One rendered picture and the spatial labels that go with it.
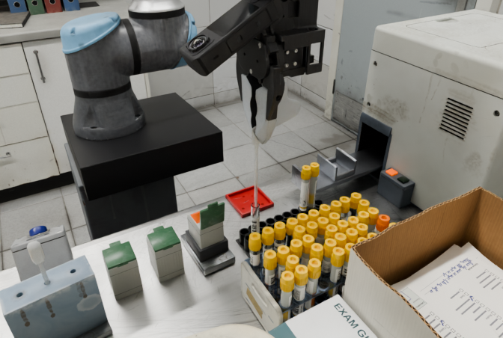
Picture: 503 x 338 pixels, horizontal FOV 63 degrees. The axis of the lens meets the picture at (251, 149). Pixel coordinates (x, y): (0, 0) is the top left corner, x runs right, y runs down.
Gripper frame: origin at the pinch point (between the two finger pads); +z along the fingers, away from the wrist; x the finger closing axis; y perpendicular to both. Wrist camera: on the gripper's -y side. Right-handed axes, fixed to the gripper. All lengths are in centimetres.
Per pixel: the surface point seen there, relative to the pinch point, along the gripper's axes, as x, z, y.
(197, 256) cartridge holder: 3.0, 20.6, -8.8
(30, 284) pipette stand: 1.0, 12.3, -30.5
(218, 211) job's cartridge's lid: 1.7, 12.2, -5.3
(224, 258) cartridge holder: 0.7, 20.9, -5.2
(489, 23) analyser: 3, -8, 51
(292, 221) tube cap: -6.5, 11.0, 1.9
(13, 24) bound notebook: 176, 21, -24
